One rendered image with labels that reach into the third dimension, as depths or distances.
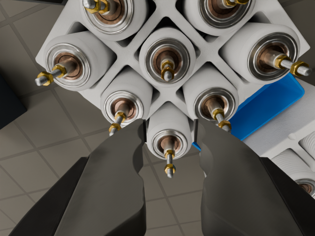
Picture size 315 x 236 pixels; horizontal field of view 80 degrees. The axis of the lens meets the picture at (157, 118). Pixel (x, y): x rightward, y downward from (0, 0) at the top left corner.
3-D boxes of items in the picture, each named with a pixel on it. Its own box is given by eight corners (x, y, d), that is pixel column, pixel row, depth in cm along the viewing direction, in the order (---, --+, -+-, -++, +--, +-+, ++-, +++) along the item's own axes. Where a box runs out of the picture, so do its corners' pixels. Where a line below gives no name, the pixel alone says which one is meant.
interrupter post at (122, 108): (122, 100, 35) (118, 107, 32) (132, 107, 36) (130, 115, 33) (116, 109, 36) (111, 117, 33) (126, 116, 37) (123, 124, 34)
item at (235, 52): (252, 61, 48) (296, 83, 32) (214, 65, 49) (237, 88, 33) (258, 18, 44) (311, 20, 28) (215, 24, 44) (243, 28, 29)
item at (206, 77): (222, 83, 51) (248, 114, 35) (191, 100, 54) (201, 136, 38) (206, 52, 48) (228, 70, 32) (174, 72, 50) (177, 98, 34)
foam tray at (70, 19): (168, 127, 66) (169, 161, 51) (71, 47, 55) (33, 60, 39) (267, 38, 52) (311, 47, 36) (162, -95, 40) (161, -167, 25)
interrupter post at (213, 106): (222, 107, 35) (227, 115, 32) (210, 113, 36) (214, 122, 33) (216, 97, 34) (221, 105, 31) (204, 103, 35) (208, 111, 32)
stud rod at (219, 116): (219, 111, 34) (232, 134, 27) (213, 113, 34) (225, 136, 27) (217, 106, 33) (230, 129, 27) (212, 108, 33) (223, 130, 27)
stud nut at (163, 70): (161, 65, 25) (161, 66, 24) (174, 65, 25) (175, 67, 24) (161, 79, 26) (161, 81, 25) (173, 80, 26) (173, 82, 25)
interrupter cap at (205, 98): (240, 111, 35) (242, 113, 35) (204, 129, 38) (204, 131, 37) (224, 78, 33) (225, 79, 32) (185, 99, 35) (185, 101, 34)
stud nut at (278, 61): (286, 67, 28) (289, 69, 27) (273, 69, 28) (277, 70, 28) (288, 54, 27) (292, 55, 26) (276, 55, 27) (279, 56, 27)
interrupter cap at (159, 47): (139, 42, 30) (139, 42, 30) (187, 33, 29) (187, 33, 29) (149, 86, 34) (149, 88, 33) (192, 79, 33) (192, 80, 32)
